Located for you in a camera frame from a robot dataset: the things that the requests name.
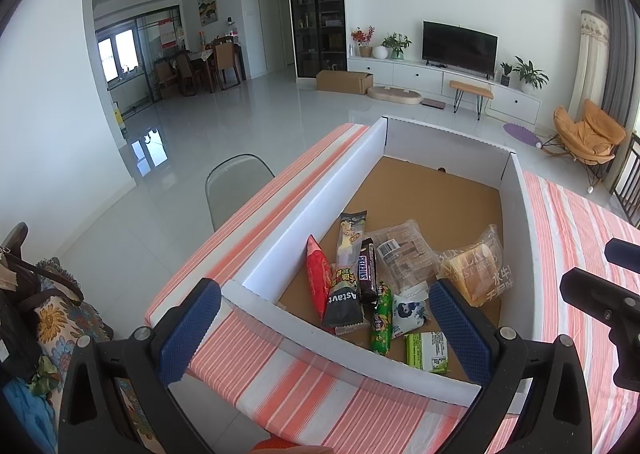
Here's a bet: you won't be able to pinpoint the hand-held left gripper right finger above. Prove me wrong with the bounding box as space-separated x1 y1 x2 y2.
428 278 594 454

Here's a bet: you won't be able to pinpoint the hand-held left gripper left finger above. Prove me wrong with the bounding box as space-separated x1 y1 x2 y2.
59 278 222 454

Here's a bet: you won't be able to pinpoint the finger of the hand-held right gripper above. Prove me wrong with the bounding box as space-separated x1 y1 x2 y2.
603 238 640 267
559 267 640 387

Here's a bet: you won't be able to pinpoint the green wafer packet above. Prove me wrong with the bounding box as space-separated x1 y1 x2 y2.
404 330 450 375

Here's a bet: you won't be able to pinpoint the blue white candy packet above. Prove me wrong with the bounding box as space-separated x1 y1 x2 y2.
391 291 430 339

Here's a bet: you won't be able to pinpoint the clear bag of sliced bread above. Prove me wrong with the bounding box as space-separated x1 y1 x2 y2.
434 224 516 309

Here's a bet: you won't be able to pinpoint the green sausage stick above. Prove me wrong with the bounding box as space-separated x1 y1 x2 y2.
370 282 392 356

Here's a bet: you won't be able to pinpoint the clear bag of biscuits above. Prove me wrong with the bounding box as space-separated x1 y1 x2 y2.
372 219 438 295

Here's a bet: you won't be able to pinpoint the brown chocolate bar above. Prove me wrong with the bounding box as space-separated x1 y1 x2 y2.
359 237 379 305

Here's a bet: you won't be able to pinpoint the white cardboard box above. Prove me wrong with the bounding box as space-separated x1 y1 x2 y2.
220 116 551 407

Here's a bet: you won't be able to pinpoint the long black yellow snack packet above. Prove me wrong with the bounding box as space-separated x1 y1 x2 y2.
321 210 369 328

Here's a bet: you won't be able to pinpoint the red snack packet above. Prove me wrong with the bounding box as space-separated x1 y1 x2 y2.
306 234 335 323

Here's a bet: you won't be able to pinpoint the orange lounge chair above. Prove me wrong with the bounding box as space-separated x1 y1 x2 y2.
540 98 628 185

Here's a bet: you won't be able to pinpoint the floral patterned cloth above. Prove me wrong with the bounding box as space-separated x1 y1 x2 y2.
32 259 113 385

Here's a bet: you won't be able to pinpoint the orange striped tablecloth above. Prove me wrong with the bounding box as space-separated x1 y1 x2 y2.
144 123 640 454

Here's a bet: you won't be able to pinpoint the grey plastic chair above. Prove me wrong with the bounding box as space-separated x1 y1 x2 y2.
204 154 276 233

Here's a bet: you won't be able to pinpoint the purple floor mat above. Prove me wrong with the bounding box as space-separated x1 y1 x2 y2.
502 122 543 147

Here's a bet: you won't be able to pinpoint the dark brown handbag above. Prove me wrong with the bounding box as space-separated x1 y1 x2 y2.
0 223 85 335

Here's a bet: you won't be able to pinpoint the blue cloth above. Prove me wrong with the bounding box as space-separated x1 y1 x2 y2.
0 374 57 454

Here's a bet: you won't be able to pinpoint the air conditioner with patterned cover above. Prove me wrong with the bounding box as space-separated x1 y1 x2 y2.
567 8 612 119

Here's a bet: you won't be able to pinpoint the large leafy potted plant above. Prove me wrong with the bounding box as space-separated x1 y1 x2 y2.
512 56 550 94

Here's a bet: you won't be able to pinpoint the grey curtain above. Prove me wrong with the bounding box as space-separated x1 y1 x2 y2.
592 0 640 135

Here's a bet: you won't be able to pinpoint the wooden stool with black legs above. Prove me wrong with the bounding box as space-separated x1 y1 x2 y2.
448 80 495 121

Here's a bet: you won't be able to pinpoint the beige low floor stand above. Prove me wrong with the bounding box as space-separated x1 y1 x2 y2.
367 85 425 108

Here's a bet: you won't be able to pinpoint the wooden dining chair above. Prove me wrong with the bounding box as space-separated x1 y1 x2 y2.
172 52 206 97
152 58 176 99
211 40 242 92

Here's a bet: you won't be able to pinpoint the white television cabinet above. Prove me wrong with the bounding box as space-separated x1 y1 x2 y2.
346 56 542 127

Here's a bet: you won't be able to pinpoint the black television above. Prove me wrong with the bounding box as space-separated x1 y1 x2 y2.
422 20 499 79

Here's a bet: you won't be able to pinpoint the wooden dining table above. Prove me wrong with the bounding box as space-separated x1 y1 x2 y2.
170 46 243 84

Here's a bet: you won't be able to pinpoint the brown cardboard box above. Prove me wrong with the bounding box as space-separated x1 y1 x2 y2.
316 68 374 96

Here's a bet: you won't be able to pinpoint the glass sliding door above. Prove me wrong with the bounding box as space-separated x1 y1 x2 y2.
95 6 181 109

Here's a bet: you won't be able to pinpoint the green plant in glass vase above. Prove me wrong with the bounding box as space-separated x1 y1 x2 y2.
381 32 412 60

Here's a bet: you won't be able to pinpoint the red flowers in vase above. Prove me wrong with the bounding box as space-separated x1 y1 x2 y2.
350 25 376 58

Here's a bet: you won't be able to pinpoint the white interior door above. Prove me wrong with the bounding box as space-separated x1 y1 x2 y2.
256 0 281 74

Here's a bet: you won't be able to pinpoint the black glass display cabinet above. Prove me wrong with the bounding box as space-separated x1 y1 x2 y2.
285 0 348 80

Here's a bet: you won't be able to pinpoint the framed wall painting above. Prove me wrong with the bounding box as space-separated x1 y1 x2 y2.
196 0 219 27

